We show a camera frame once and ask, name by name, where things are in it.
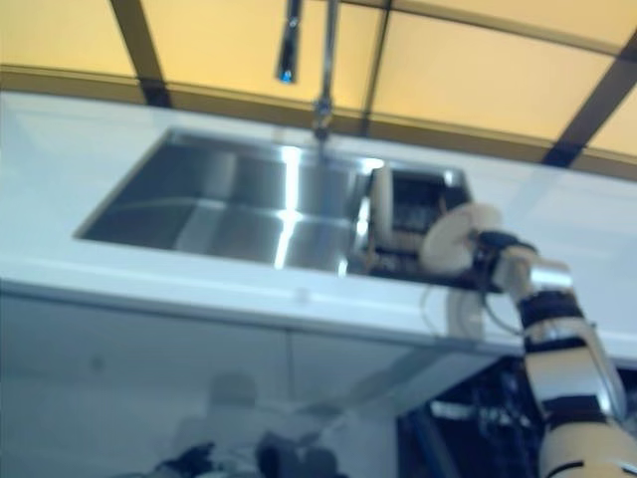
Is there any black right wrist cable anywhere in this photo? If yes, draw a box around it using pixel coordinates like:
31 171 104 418
476 286 530 336

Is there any stainless steel sink basin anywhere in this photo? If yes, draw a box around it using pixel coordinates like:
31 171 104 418
74 125 500 294

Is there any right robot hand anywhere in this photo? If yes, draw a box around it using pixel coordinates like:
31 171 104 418
469 229 537 286

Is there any chrome pull-down kitchen faucet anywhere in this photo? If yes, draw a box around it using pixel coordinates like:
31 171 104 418
275 0 340 146

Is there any black dish drying rack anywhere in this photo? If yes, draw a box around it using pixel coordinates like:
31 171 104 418
357 167 500 294

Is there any dark window frame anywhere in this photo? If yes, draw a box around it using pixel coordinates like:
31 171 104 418
0 0 637 168

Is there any white glossy cabinet door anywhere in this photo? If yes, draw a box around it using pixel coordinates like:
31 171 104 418
0 292 296 405
288 327 495 415

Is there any cream round plate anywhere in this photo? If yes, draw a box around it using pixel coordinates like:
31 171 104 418
419 202 505 276
369 165 398 246

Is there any wire dishwasher rack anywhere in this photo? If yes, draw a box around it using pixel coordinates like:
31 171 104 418
428 358 548 478

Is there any dishwasher door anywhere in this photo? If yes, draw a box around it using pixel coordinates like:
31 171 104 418
396 415 459 478

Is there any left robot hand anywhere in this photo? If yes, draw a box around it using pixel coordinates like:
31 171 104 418
155 441 216 478

